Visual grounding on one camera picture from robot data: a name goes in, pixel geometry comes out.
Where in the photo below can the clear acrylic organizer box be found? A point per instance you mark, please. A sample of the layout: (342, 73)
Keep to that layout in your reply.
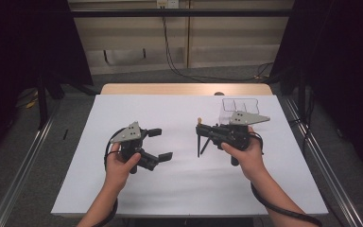
(233, 105)

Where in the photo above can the black horizontal frame bar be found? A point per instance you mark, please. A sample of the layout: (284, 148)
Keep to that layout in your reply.
(201, 12)

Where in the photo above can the light wooden table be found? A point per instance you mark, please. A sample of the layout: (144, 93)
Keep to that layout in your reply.
(170, 89)

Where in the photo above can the brass vertical wall strip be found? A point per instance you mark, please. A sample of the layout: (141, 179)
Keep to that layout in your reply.
(188, 31)

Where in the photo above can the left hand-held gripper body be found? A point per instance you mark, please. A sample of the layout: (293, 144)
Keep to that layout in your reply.
(129, 132)

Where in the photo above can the round table grommet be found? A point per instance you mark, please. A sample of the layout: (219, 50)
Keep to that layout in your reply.
(219, 93)

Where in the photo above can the person's left hand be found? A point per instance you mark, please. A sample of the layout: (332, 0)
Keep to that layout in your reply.
(116, 171)

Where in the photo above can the aluminium floor rail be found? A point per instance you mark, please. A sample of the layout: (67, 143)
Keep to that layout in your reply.
(327, 170)
(22, 176)

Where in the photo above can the black curtain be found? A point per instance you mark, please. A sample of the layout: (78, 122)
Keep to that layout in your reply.
(19, 47)
(343, 63)

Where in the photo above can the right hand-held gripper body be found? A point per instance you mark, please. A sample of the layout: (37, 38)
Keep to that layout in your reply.
(245, 117)

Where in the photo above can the person's right hand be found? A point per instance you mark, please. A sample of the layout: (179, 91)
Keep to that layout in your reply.
(250, 160)

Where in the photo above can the white table mat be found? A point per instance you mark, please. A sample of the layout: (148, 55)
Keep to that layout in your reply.
(186, 189)

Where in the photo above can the black stand pole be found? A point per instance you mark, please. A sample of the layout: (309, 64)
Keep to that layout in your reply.
(41, 104)

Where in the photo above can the white wall socket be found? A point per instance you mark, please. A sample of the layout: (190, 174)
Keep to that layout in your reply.
(167, 3)

